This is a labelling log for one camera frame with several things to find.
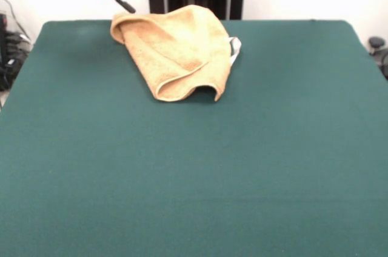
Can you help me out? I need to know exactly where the tan terry towel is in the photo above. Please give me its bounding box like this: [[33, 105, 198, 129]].
[[109, 4, 243, 102]]

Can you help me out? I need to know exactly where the black equipment pile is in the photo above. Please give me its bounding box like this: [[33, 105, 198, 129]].
[[0, 13, 33, 93]]

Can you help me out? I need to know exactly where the dark green table cloth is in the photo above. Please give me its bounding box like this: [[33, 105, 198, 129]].
[[0, 19, 388, 257]]

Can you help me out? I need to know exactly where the grey office chair base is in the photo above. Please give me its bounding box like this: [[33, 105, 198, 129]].
[[368, 36, 388, 81]]

